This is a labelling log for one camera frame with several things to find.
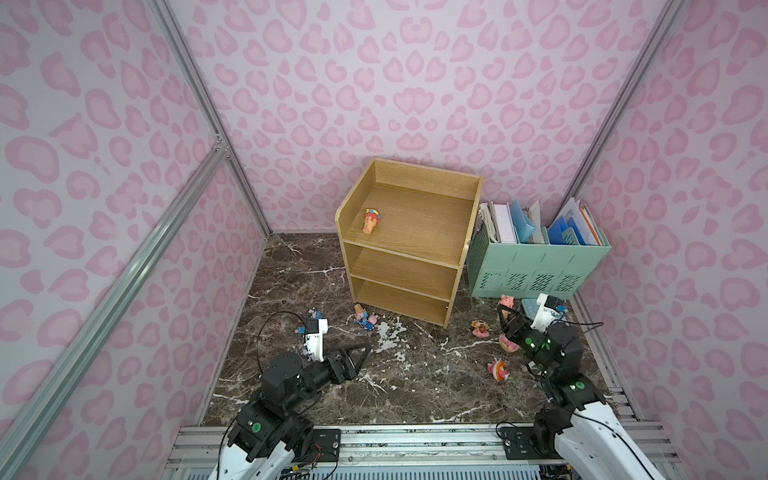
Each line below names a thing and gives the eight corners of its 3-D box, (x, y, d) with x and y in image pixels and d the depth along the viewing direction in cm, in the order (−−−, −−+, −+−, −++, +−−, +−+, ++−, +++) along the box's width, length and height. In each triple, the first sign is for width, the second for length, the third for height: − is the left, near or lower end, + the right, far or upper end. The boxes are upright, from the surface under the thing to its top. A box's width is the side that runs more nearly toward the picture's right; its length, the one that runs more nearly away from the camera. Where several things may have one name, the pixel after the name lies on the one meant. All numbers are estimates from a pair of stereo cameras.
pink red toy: (489, 382, 85) (492, 377, 82) (485, 363, 88) (488, 358, 85) (506, 382, 85) (510, 377, 82) (501, 363, 88) (505, 358, 85)
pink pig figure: (473, 337, 93) (475, 332, 91) (471, 324, 96) (473, 319, 94) (487, 337, 93) (489, 332, 91) (484, 324, 96) (487, 319, 94)
